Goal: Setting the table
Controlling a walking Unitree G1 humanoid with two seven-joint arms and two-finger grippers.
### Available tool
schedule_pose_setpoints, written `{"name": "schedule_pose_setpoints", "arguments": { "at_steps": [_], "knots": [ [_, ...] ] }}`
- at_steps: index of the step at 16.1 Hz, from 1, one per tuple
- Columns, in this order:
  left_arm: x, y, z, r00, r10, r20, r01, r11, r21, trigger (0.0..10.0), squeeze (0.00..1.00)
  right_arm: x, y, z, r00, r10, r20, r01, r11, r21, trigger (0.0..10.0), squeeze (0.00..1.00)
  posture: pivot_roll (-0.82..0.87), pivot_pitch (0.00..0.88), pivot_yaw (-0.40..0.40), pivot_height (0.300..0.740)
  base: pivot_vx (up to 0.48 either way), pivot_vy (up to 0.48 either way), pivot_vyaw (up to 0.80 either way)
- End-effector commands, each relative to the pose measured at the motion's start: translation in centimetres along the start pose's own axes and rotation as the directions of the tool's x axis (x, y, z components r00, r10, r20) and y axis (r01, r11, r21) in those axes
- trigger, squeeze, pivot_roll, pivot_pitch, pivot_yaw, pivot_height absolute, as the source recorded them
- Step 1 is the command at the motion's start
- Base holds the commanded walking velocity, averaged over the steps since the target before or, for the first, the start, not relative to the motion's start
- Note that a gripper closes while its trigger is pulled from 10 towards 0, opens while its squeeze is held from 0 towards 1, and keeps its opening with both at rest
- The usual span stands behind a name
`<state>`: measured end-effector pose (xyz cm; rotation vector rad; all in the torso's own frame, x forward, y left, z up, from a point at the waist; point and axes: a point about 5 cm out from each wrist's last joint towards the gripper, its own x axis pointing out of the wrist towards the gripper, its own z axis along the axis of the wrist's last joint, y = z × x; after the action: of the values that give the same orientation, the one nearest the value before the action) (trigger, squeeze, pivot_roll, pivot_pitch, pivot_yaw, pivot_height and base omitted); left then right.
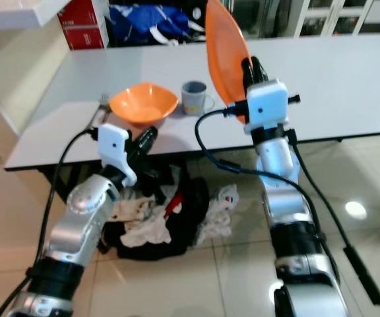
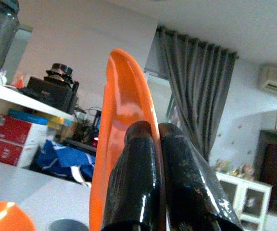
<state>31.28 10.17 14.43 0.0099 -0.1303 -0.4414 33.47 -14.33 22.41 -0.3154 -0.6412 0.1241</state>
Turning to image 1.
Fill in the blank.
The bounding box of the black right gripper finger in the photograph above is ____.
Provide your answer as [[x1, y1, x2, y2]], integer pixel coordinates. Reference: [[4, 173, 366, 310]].
[[241, 56, 267, 81]]

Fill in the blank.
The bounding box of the orange plate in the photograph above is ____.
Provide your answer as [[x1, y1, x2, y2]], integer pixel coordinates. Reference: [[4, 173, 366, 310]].
[[205, 0, 251, 125]]

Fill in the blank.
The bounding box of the orange bowl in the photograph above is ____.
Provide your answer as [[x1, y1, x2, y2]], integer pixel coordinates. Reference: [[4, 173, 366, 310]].
[[110, 82, 179, 126]]

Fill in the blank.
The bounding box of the grey mug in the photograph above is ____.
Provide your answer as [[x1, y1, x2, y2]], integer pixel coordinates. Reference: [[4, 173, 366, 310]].
[[181, 81, 216, 116]]

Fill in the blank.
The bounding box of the silver fork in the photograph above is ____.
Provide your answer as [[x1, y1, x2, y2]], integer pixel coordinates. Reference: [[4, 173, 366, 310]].
[[94, 94, 111, 123]]

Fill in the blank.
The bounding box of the white crumpled cloth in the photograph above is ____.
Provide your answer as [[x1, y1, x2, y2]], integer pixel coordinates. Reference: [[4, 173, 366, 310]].
[[114, 198, 174, 248]]

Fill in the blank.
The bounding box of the black bag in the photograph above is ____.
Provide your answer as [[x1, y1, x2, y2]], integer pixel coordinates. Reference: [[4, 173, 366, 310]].
[[103, 175, 212, 262]]

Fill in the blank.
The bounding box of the white glass door cabinet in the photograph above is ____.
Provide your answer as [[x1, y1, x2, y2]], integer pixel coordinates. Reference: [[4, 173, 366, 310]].
[[282, 0, 380, 37]]

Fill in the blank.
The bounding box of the white printed cloth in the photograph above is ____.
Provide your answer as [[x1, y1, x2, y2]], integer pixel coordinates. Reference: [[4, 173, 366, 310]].
[[197, 184, 240, 245]]

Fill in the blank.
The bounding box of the blue bag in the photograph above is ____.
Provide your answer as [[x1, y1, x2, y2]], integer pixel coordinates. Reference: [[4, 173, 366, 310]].
[[110, 3, 201, 46]]

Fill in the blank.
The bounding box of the red box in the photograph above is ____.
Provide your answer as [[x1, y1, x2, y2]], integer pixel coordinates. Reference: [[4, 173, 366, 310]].
[[58, 0, 109, 50]]

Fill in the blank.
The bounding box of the white raised counter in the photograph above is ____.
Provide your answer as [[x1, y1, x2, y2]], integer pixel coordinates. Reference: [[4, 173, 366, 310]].
[[0, 0, 69, 28]]

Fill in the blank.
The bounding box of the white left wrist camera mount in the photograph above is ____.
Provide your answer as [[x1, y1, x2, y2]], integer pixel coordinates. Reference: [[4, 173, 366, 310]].
[[96, 124, 138, 188]]

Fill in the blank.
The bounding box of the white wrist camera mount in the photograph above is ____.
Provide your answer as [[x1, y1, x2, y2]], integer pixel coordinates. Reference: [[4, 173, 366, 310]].
[[96, 124, 138, 188], [245, 79, 290, 134]]

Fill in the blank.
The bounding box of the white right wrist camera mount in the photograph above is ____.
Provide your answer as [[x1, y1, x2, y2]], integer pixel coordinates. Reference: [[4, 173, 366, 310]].
[[245, 79, 290, 134]]

